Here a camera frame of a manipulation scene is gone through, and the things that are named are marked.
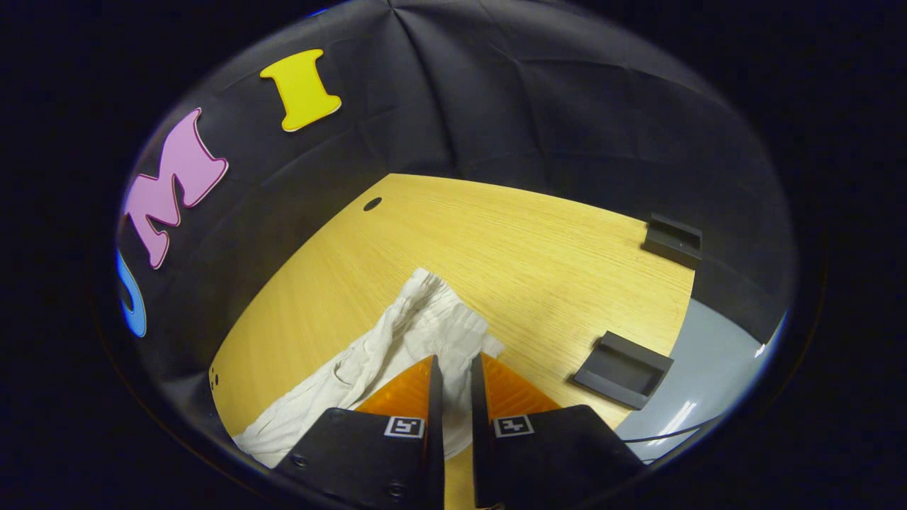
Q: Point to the white jeans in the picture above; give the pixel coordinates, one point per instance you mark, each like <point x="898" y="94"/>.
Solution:
<point x="418" y="326"/>

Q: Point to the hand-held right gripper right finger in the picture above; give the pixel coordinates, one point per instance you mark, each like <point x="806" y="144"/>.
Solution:
<point x="482" y="432"/>

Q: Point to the black backdrop cloth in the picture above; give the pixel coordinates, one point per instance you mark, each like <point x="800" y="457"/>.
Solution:
<point x="496" y="106"/>

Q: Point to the black plastic cradle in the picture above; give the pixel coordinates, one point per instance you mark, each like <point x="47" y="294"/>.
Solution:
<point x="623" y="372"/>
<point x="669" y="244"/>

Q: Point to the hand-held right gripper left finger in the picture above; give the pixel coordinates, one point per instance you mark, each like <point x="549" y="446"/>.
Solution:
<point x="434" y="425"/>

